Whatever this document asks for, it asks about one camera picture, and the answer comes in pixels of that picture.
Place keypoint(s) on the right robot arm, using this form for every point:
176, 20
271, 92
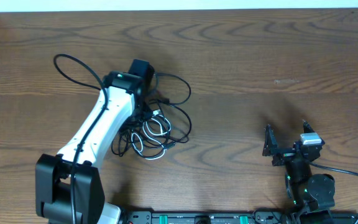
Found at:
312, 194

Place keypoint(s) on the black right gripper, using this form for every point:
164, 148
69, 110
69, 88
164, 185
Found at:
271, 147

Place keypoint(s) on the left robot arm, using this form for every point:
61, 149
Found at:
68, 187

